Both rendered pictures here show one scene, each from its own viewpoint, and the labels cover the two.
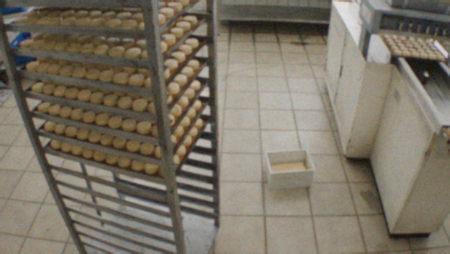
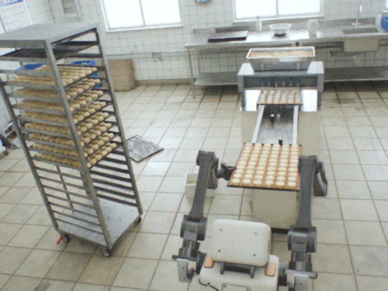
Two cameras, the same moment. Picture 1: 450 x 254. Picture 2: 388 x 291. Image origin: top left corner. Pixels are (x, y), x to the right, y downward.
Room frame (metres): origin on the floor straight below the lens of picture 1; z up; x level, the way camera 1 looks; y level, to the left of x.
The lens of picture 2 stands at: (-1.10, -1.08, 2.19)
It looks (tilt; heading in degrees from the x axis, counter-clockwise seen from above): 29 degrees down; 12
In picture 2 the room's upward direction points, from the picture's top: 7 degrees counter-clockwise
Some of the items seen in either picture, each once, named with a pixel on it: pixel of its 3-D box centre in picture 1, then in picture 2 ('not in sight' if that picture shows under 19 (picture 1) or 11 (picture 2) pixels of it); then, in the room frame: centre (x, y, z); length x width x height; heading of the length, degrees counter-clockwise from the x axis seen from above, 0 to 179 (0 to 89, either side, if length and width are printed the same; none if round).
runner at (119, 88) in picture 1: (80, 79); (44, 120); (1.01, 0.45, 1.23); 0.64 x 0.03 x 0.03; 72
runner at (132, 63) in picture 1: (75, 55); (40, 109); (1.01, 0.45, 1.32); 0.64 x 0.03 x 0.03; 72
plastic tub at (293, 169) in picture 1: (288, 169); (200, 185); (1.82, -0.45, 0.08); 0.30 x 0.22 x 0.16; 94
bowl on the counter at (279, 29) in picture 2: not in sight; (280, 30); (4.66, -1.39, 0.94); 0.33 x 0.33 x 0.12
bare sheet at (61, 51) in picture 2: not in sight; (45, 51); (1.20, 0.40, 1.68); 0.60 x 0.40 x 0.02; 72
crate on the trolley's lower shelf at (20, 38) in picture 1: (29, 44); not in sight; (3.73, 2.24, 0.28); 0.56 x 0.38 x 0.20; 5
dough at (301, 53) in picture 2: not in sight; (280, 57); (2.05, -1.25, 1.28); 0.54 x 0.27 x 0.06; 84
